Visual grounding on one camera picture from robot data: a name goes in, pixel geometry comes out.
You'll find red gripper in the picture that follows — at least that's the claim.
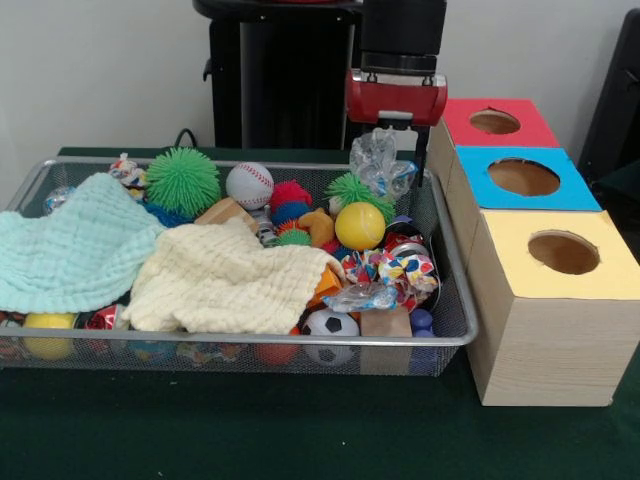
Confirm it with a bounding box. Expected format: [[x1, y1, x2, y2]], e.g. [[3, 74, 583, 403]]
[[344, 68, 449, 189]]

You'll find clear plastic bottle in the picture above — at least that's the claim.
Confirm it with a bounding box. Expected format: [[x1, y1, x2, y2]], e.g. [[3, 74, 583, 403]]
[[348, 128, 419, 201]]

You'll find orange plush toy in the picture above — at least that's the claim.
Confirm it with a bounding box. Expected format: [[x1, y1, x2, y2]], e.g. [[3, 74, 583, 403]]
[[298, 207, 336, 247]]

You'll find multicolour spiky caterpillar toy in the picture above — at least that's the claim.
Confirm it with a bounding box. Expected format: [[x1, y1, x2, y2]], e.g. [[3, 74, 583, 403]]
[[269, 179, 354, 262]]

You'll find wooden box with three holes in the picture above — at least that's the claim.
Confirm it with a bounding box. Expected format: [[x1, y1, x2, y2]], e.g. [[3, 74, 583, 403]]
[[425, 97, 630, 407]]

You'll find yellow tennis-style ball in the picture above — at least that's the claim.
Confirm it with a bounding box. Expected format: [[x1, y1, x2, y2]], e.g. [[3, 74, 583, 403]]
[[333, 201, 387, 251]]

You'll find crumpled colourful patterned paper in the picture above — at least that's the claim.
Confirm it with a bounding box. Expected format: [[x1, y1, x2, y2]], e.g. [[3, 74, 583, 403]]
[[347, 247, 440, 311]]

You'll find white baseball with red stitching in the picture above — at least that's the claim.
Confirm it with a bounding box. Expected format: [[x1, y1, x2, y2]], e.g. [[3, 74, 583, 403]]
[[224, 161, 276, 211]]

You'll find small black and white football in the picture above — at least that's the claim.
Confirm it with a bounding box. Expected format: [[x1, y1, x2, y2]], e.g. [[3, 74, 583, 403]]
[[299, 308, 361, 365]]

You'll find cream muslin cloth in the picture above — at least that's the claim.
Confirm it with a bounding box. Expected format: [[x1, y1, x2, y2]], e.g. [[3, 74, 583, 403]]
[[119, 217, 346, 335]]

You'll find black upright panel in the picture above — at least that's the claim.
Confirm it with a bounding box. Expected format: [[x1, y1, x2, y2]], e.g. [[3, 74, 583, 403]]
[[577, 7, 640, 174]]

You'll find dark green table cloth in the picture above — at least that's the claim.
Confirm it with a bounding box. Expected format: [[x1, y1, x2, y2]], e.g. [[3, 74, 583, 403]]
[[0, 145, 640, 480]]

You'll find mint green muslin cloth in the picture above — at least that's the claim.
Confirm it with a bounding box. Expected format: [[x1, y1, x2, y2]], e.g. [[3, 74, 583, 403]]
[[0, 172, 169, 312]]

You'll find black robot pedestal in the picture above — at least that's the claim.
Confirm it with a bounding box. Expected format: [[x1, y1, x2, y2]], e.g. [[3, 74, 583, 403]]
[[192, 0, 379, 151]]

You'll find silver wire mesh bin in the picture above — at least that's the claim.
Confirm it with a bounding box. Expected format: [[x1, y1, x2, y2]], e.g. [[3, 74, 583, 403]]
[[0, 155, 480, 377]]

